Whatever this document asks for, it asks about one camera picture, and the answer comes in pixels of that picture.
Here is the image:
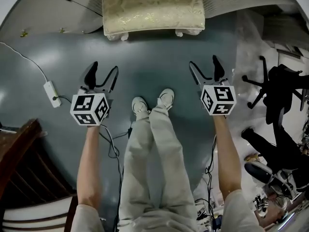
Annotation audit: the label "person's right forearm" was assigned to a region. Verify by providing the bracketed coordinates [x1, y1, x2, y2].
[212, 115, 243, 194]

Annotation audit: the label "white power strip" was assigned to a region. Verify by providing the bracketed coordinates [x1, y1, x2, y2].
[43, 80, 62, 108]

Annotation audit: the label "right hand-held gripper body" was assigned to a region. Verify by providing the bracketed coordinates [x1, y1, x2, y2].
[197, 78, 237, 116]

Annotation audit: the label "person's left forearm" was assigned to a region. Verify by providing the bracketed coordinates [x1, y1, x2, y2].
[76, 124, 102, 207]

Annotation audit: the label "black office chair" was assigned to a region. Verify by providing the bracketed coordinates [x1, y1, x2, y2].
[241, 56, 309, 125]

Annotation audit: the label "cream upholstered stool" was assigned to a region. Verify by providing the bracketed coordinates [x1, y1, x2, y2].
[101, 0, 206, 41]

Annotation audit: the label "thin gripper cable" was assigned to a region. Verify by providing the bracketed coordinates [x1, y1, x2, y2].
[194, 134, 218, 227]

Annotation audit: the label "person's light trousers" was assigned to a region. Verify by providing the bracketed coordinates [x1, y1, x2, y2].
[118, 102, 196, 232]

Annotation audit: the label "grey thin cable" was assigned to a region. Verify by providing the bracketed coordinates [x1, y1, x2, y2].
[102, 126, 123, 232]

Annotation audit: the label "person's off-white shirt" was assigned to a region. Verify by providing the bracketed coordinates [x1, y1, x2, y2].
[71, 189, 266, 232]

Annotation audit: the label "person's left white shoe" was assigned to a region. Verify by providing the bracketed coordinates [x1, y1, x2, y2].
[131, 96, 148, 116]

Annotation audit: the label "white power cable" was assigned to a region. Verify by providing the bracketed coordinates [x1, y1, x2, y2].
[0, 42, 50, 83]

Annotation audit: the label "person's white shoe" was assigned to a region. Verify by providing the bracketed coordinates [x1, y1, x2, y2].
[156, 88, 175, 110]
[131, 96, 148, 116]

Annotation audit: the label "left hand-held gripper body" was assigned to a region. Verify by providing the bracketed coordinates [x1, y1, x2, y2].
[70, 87, 114, 126]

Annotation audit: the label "person's right white shoe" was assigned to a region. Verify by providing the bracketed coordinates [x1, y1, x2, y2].
[156, 88, 175, 110]

